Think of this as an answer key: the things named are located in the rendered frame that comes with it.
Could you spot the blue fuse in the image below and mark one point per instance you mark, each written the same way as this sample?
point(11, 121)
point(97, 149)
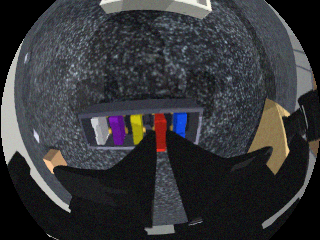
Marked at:
point(178, 123)

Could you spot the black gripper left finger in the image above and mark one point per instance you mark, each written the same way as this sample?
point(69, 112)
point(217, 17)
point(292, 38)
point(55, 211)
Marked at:
point(130, 183)

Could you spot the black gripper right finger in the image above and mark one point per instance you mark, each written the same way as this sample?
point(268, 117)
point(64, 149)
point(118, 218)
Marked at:
point(202, 176)

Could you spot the white open tray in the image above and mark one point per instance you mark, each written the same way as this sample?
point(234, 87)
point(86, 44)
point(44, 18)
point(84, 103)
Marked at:
point(194, 8)

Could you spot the yellow fuse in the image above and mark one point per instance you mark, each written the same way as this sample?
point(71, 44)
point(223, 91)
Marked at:
point(137, 128)

